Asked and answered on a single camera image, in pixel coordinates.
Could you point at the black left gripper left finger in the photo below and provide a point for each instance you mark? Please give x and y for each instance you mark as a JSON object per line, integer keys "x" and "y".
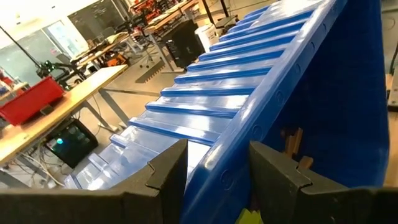
{"x": 164, "y": 183}

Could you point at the light wooden workbench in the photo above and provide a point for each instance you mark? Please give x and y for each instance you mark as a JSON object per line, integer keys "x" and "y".
{"x": 77, "y": 90}

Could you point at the dark toothed floor strip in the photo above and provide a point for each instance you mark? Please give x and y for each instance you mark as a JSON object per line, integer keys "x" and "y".
{"x": 150, "y": 71}

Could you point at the white storage container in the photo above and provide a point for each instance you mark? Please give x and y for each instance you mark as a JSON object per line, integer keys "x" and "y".
{"x": 206, "y": 35}

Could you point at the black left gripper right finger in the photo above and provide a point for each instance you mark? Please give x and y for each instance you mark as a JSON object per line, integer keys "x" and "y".
{"x": 280, "y": 193}

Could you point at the background wooden table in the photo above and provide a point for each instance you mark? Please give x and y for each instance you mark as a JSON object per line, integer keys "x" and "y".
{"x": 168, "y": 17}

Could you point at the orange black tool bag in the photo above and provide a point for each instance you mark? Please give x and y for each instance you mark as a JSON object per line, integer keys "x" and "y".
{"x": 115, "y": 59}

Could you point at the black equipment case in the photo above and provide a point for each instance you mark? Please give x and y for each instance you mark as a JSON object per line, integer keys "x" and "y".
{"x": 185, "y": 43}

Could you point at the red plastic crate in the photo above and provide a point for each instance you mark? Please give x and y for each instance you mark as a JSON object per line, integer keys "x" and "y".
{"x": 31, "y": 101}

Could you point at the black background robot arm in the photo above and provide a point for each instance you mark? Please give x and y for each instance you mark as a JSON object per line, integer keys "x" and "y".
{"x": 53, "y": 67}

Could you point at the large glass window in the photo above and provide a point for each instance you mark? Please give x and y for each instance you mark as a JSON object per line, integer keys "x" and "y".
{"x": 28, "y": 56}

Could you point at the lime green wooden block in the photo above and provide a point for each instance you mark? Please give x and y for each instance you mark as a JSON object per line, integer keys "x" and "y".
{"x": 248, "y": 217}

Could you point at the blue plastic bin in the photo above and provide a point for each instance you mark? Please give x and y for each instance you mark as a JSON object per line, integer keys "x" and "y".
{"x": 248, "y": 77}

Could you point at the natural wooden block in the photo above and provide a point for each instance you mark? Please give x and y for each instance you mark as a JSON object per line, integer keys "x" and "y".
{"x": 306, "y": 162}
{"x": 293, "y": 141}

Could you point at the computer tower with LEDs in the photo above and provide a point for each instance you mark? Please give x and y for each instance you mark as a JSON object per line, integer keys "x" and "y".
{"x": 73, "y": 143}

